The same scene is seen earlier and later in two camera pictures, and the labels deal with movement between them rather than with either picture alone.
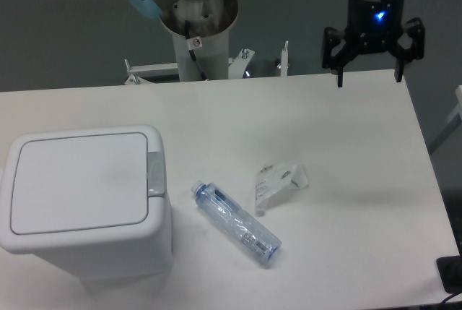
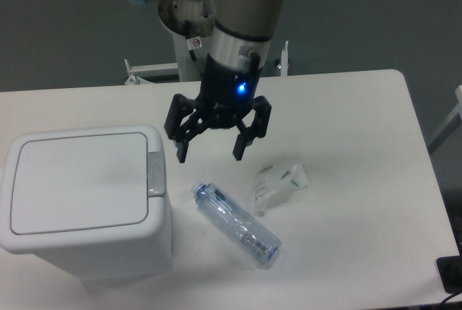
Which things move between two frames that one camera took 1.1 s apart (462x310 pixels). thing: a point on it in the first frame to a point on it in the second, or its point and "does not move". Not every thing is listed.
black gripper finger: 411,47 to 262,107
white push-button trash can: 93,204 does not move
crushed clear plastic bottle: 231,219 does not move
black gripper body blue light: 372,24 to 226,92
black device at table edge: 450,269 does not move
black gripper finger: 332,38 to 183,123
